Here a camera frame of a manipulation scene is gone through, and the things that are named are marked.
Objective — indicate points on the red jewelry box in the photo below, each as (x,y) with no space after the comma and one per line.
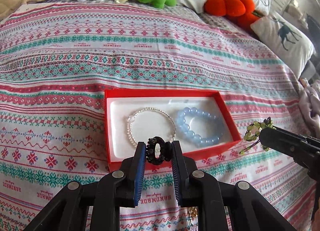
(199,120)

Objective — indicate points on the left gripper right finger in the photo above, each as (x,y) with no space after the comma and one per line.
(196,188)

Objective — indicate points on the deer print pillow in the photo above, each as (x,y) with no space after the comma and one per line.
(291,45)

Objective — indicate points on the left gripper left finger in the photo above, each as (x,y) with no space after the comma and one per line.
(119,189)

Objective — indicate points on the black hair claw clip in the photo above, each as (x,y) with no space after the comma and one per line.
(158,151)

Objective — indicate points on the patterned handmade bedspread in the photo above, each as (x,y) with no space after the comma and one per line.
(58,58)

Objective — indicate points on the gold hoop earrings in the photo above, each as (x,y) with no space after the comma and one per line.
(192,213)

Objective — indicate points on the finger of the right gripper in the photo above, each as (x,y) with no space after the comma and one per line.
(288,143)

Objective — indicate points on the orange pumpkin plush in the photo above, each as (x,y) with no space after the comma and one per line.
(240,12)

